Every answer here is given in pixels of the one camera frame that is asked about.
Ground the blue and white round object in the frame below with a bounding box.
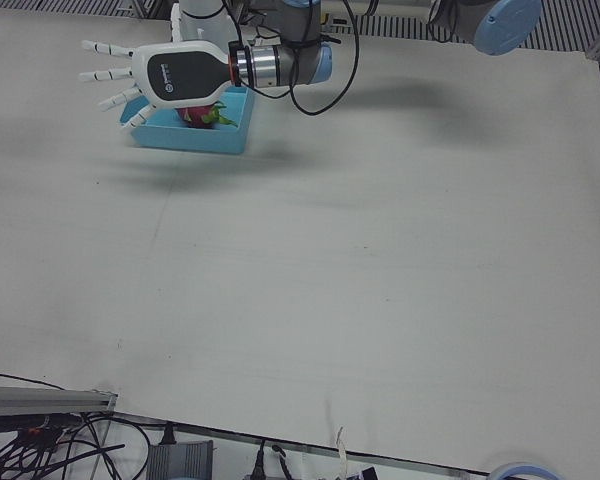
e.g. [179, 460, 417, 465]
[487, 460, 564, 480]

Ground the light blue plastic bin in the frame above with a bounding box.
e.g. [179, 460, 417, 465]
[118, 84, 256, 156]

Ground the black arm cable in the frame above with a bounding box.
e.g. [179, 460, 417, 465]
[219, 0, 361, 117]

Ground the black cable bundle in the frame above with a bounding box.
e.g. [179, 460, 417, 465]
[0, 372, 154, 480]

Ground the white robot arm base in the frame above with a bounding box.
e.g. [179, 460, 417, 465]
[177, 0, 265, 51]

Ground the grey ribbed power box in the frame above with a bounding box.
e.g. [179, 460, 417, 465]
[144, 439, 215, 480]

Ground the aluminium extrusion rail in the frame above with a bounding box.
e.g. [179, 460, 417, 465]
[0, 384, 119, 416]

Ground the white and grey robot hand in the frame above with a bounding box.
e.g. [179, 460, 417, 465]
[78, 8, 231, 130]

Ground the black cable connector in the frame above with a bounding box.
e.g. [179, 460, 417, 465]
[252, 438, 287, 480]

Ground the white tag strip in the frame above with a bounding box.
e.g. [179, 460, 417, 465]
[335, 424, 350, 480]

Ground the pink dragon fruit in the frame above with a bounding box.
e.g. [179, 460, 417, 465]
[175, 101, 240, 130]

